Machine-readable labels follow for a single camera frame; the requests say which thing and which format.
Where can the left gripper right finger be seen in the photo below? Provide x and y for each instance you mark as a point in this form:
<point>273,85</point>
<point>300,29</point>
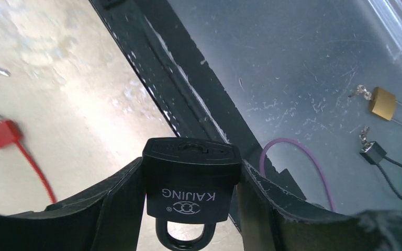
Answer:
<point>272,218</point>

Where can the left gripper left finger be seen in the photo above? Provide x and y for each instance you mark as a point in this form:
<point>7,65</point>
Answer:
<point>105,216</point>

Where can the brass padlock with keys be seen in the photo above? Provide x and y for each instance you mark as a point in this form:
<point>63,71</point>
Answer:
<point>381,102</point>

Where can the small black cable padlock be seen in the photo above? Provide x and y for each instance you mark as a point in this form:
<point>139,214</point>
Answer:
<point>373,153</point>

